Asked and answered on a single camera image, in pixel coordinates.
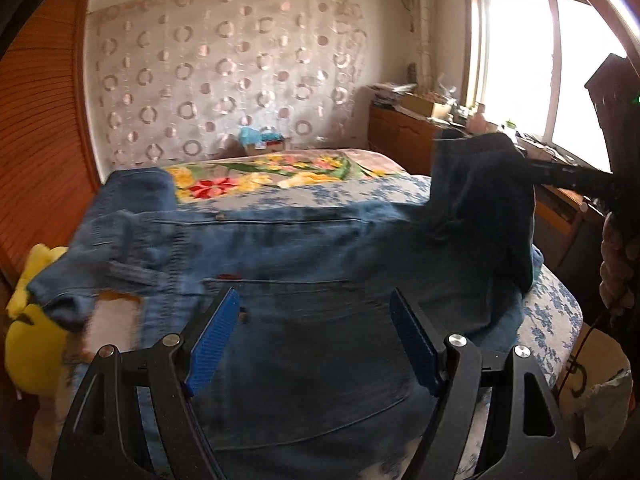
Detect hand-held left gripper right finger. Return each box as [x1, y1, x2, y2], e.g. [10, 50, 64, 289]
[390, 287, 576, 480]

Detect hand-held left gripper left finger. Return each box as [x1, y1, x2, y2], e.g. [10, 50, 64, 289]
[52, 287, 241, 480]

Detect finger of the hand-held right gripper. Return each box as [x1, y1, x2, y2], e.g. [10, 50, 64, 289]
[525, 159, 615, 197]

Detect blue denim pants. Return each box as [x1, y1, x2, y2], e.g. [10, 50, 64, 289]
[106, 167, 177, 213]
[27, 130, 545, 480]

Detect folded blue denim pants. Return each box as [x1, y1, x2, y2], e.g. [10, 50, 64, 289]
[106, 167, 177, 213]

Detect person's right hand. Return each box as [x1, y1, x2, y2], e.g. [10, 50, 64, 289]
[599, 212, 633, 315]

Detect large window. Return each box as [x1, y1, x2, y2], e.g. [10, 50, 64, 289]
[462, 0, 632, 171]

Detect blue floral bedsheet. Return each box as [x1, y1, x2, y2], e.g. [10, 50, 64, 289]
[172, 174, 585, 480]

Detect open cardboard box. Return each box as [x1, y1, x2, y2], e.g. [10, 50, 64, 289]
[400, 92, 452, 118]

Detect long wooden cabinet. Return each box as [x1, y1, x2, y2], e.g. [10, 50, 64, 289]
[369, 102, 612, 263]

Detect colourful flower blanket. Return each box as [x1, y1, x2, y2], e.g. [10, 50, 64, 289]
[165, 149, 417, 202]

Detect yellow plush toy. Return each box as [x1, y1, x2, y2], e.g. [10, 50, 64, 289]
[5, 244, 72, 397]

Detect stack of papers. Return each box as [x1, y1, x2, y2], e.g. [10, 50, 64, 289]
[367, 82, 417, 107]

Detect small cardboard box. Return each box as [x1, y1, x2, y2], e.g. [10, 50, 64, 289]
[245, 141, 286, 157]

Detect white window drape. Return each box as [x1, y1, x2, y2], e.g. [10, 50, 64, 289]
[402, 0, 437, 88]

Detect wooden slatted wardrobe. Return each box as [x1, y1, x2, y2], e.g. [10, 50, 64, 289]
[0, 0, 103, 306]

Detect circle patterned wall curtain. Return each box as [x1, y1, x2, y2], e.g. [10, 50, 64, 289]
[87, 0, 372, 172]

